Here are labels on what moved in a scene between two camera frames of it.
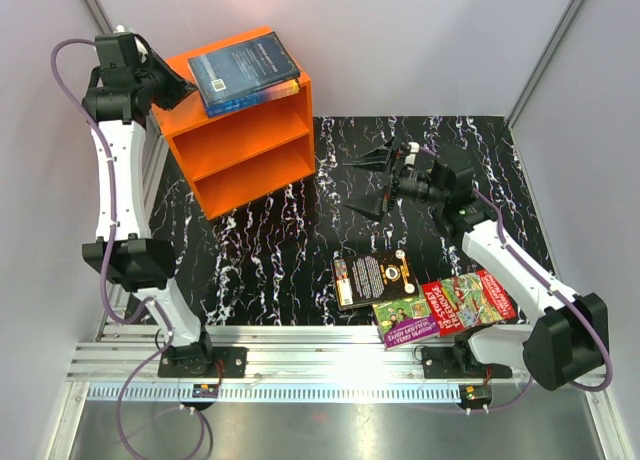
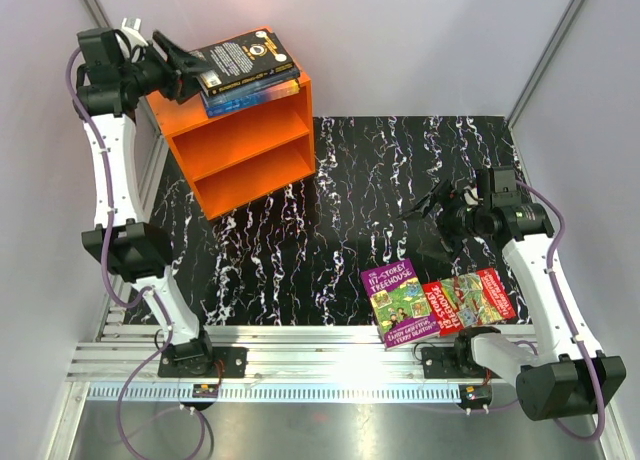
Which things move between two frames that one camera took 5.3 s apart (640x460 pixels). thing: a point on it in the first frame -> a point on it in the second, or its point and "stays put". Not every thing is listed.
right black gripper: (378, 160) -> (443, 247)
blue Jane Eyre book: (228, 105) stays put
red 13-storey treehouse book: (468, 301) stays put
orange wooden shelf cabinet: (233, 158) stays put
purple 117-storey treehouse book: (405, 322) stays put
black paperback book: (374, 277) -> (242, 60)
